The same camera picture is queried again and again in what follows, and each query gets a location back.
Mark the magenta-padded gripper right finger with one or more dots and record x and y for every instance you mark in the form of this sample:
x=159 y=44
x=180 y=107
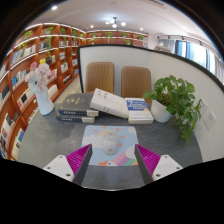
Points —
x=165 y=166

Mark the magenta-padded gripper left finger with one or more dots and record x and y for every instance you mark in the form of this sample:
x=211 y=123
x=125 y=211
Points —
x=60 y=166

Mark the light grey computer mouse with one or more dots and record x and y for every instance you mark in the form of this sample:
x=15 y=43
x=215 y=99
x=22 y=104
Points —
x=110 y=143

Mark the pastel sun print mouse pad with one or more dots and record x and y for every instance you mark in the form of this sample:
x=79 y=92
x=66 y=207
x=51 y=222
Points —
x=128 y=140

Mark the thin dark hardcover book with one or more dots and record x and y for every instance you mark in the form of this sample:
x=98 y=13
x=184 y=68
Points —
x=73 y=119

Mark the blue and white book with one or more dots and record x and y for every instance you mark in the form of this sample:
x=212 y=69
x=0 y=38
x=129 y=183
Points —
x=139 y=111

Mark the white ceramic vase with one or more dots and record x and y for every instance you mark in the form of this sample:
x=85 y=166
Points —
x=45 y=104

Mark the thick dark hardcover book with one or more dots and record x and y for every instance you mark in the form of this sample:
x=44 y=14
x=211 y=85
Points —
x=75 y=102

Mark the green plant in white pot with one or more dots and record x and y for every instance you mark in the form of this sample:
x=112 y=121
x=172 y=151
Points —
x=176 y=96

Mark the thick white book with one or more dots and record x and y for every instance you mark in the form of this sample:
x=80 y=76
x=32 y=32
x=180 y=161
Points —
x=110 y=102

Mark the tan upholstered chair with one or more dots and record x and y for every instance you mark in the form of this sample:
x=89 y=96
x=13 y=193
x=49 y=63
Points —
x=100 y=76
x=136 y=81

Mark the pink and white flowers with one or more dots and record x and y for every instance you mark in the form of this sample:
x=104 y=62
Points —
x=38 y=76

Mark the orange wooden bookshelf unit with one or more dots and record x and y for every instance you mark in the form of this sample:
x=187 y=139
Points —
x=23 y=66

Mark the large window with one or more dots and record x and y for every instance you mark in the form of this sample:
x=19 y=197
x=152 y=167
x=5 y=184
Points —
x=200 y=56

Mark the ceiling chandelier lamp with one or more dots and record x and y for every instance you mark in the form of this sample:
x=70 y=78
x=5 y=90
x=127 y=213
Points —
x=114 y=22

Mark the white wall socket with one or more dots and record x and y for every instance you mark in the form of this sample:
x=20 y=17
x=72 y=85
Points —
x=209 y=119
x=203 y=108

